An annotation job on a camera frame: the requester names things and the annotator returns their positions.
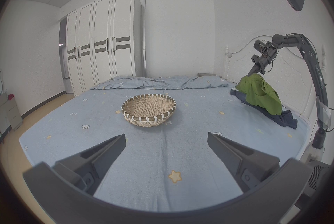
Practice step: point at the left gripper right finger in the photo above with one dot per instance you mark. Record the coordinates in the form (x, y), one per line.
(234, 160)

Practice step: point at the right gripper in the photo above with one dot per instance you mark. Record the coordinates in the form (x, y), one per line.
(266, 59)

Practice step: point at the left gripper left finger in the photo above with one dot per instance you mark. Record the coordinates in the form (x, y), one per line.
(104, 157)

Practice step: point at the green shorts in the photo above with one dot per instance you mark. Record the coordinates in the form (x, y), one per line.
(258, 95)

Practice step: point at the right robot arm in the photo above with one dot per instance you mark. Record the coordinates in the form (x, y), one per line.
(317, 76)

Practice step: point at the dark blue garment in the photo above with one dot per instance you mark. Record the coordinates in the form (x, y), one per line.
(284, 119)

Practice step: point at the round woven basket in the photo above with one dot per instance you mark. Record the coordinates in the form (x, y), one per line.
(148, 110)

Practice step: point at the grey pillow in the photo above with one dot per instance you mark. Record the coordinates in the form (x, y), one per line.
(207, 75)

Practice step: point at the pale blue quilt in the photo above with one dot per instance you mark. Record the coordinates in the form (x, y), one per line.
(161, 83)

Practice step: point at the small white cabinet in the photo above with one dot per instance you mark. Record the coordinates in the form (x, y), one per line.
(11, 115)

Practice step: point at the white wardrobe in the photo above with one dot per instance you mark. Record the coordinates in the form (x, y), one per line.
(104, 42)

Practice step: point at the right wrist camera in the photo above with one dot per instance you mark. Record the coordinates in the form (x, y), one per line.
(261, 46)

